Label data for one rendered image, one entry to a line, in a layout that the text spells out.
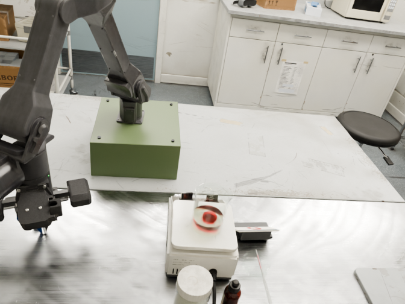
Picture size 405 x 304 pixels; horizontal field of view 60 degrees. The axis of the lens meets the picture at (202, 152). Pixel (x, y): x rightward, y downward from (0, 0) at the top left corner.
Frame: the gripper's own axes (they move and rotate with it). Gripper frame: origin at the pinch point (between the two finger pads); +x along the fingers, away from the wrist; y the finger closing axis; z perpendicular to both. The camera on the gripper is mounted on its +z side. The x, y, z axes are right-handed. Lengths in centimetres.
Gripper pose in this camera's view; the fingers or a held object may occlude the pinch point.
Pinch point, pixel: (41, 218)
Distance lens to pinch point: 76.4
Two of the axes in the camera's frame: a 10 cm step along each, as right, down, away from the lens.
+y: 9.1, -1.4, 3.9
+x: -1.3, 8.0, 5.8
